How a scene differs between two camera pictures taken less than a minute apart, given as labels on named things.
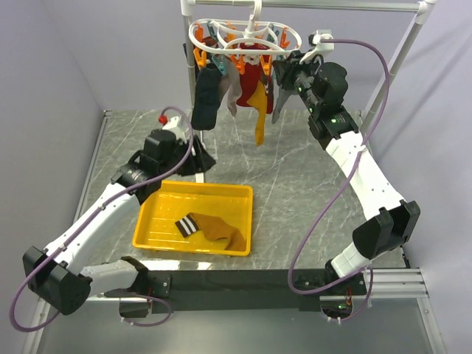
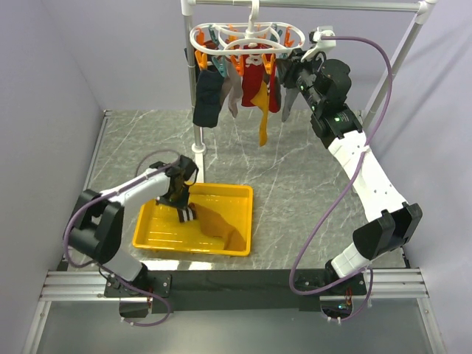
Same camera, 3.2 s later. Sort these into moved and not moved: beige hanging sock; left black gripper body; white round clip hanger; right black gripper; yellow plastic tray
Moved: left black gripper body
Not moved: right black gripper; yellow plastic tray; white round clip hanger; beige hanging sock
